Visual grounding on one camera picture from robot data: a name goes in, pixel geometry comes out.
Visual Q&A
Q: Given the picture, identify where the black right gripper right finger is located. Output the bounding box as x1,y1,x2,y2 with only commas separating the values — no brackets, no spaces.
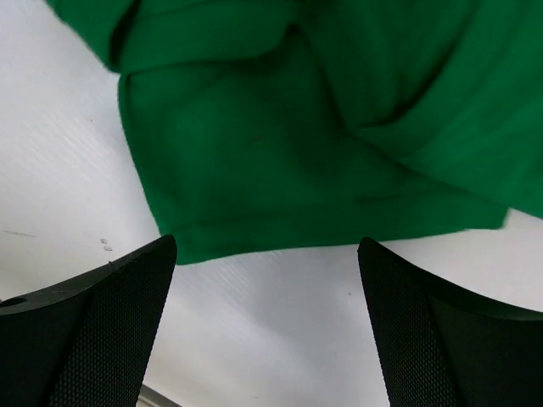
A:
358,237,542,407

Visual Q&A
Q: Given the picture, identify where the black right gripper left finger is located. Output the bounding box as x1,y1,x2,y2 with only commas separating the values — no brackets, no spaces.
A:
1,236,177,407

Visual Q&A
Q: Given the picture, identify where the green t shirt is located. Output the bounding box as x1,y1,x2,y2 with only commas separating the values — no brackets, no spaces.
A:
50,0,542,265

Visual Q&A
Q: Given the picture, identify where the aluminium table edge rail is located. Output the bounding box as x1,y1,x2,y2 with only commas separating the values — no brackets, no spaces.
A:
137,385,181,407

